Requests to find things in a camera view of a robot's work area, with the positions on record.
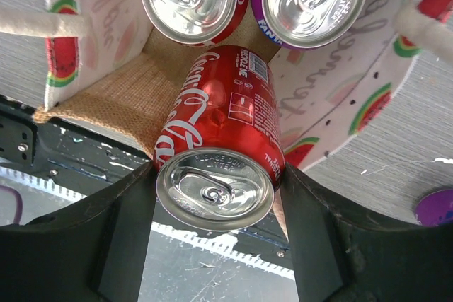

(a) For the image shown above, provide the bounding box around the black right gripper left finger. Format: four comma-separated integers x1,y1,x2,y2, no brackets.
1,163,156,301

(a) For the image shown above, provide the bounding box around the watermelon print jute bag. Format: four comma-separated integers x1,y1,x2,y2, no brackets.
1,0,452,170

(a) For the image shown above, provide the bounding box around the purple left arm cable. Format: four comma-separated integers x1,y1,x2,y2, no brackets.
0,183,24,226

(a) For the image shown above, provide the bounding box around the aluminium front rail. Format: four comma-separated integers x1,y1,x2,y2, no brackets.
1,167,295,281

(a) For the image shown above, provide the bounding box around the purple Fanta can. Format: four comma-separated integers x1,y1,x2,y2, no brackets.
415,188,452,226
251,0,365,50

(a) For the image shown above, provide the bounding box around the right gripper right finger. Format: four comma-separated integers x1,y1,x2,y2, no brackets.
280,165,452,301

